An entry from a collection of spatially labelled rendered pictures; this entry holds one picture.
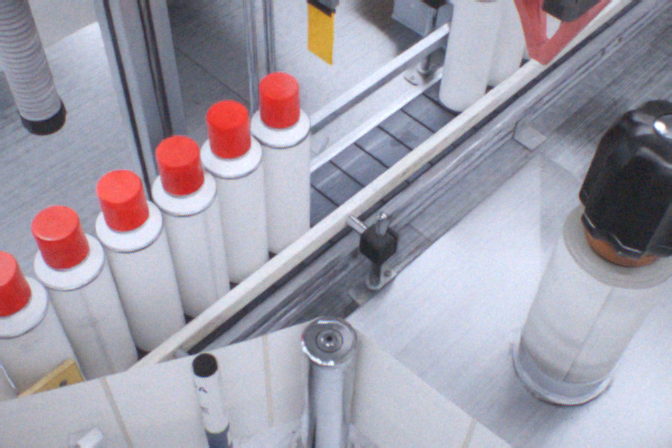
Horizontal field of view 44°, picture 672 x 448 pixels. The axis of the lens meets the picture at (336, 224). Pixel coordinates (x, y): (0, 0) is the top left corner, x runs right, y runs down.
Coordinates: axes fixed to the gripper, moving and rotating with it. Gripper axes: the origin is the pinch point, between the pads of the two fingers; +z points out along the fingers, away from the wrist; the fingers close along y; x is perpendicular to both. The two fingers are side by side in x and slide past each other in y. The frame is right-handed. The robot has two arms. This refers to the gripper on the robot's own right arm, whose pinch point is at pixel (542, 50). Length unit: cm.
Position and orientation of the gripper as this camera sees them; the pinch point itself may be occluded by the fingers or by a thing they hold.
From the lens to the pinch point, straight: 58.0
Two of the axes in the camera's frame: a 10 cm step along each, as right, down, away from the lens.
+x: -7.1, -5.7, 4.1
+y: 7.0, -5.5, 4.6
